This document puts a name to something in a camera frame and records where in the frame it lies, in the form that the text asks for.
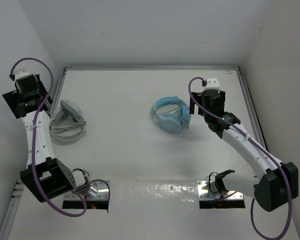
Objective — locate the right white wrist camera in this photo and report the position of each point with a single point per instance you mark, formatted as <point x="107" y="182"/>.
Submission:
<point x="211" y="84"/>

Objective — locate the blue headphones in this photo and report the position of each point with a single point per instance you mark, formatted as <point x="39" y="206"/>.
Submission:
<point x="173" y="121"/>

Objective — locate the aluminium table frame rail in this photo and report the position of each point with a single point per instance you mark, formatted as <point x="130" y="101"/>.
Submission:
<point x="153" y="175"/>

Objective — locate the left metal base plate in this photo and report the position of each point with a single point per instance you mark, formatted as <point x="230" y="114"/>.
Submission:
<point x="96" y="191"/>

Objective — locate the white headphones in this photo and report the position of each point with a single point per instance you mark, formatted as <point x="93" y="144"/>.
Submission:
<point x="67" y="124"/>

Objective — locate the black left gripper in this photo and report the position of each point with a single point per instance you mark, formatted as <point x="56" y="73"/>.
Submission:
<point x="13" y="98"/>

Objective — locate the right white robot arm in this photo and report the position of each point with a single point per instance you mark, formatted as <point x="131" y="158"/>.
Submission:
<point x="276" y="180"/>

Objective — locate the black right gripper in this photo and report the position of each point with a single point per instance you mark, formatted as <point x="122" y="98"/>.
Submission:
<point x="197" y="97"/>

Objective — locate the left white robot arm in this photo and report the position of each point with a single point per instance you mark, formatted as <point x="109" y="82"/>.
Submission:
<point x="45" y="176"/>

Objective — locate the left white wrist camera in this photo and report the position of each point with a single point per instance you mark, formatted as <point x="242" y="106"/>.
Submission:
<point x="19" y="74"/>

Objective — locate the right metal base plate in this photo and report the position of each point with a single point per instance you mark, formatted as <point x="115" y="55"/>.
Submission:
<point x="207" y="192"/>

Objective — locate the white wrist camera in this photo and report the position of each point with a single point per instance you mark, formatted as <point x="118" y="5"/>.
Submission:
<point x="211" y="84"/>
<point x="19" y="74"/>

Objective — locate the metal base plate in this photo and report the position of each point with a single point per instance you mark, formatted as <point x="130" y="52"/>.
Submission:
<point x="207" y="192"/>
<point x="96" y="191"/>

